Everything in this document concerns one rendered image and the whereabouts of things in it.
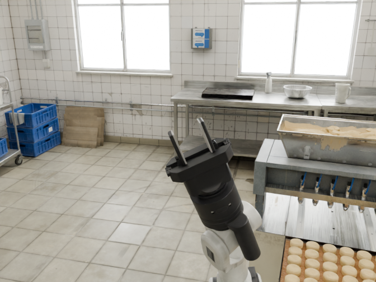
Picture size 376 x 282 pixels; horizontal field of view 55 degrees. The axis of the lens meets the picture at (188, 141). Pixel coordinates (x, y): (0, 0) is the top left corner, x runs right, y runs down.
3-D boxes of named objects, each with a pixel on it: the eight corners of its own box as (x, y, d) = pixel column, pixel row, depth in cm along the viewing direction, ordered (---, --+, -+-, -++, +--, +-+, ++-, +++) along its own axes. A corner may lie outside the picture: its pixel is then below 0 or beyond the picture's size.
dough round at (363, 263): (374, 266, 131) (374, 261, 131) (372, 273, 127) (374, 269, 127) (358, 261, 134) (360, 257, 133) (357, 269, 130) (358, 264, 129)
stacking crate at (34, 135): (36, 128, 540) (34, 116, 533) (60, 130, 531) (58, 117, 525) (8, 141, 484) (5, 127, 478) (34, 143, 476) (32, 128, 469)
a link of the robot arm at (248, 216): (226, 177, 75) (240, 215, 81) (187, 208, 71) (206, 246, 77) (265, 196, 66) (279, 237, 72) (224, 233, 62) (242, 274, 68)
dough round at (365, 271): (362, 281, 124) (362, 277, 123) (357, 272, 128) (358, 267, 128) (377, 283, 123) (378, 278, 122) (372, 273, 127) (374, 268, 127)
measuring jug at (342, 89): (343, 104, 392) (346, 85, 386) (329, 100, 409) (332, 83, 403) (353, 103, 399) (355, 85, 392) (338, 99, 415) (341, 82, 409)
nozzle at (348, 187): (341, 207, 156) (347, 170, 151) (348, 208, 156) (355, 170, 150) (342, 214, 151) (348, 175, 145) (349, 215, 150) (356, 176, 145)
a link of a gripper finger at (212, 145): (195, 117, 62) (206, 145, 65) (200, 124, 60) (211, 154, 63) (203, 113, 62) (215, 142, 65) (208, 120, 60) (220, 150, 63)
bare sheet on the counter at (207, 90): (201, 93, 426) (201, 92, 425) (207, 88, 463) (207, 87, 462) (253, 95, 414) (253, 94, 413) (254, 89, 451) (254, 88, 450)
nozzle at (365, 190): (357, 210, 154) (363, 172, 149) (364, 211, 154) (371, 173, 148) (358, 217, 149) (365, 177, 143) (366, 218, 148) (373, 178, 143)
